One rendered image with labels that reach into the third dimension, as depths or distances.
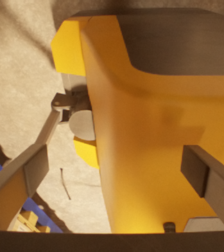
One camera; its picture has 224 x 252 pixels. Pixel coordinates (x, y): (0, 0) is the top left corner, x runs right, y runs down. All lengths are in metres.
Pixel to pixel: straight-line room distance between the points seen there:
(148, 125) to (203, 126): 0.06
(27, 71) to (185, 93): 1.14
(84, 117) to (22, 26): 0.65
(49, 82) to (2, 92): 0.36
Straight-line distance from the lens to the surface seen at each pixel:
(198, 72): 0.24
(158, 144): 0.21
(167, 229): 0.40
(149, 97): 0.18
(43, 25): 1.12
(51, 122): 0.74
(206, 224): 0.42
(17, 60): 1.25
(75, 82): 0.85
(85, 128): 0.79
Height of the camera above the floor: 1.03
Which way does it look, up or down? 51 degrees down
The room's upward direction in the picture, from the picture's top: 176 degrees counter-clockwise
